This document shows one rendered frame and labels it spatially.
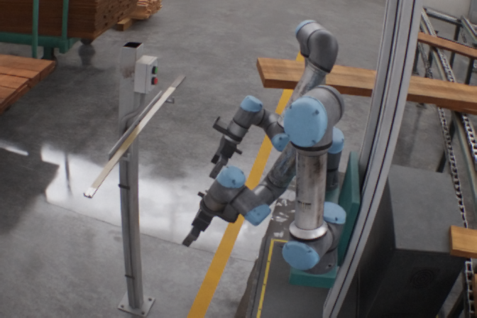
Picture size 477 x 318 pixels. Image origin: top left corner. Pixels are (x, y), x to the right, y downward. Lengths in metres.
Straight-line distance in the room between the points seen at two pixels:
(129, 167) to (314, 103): 0.88
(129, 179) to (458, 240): 1.28
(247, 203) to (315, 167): 0.29
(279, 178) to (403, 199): 0.59
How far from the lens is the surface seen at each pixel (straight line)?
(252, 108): 2.11
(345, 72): 2.89
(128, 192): 2.13
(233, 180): 1.67
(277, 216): 3.25
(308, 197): 1.53
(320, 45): 1.97
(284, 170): 1.70
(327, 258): 1.81
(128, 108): 1.94
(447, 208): 2.14
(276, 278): 2.37
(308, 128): 1.41
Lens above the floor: 1.97
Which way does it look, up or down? 31 degrees down
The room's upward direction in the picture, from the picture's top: 7 degrees clockwise
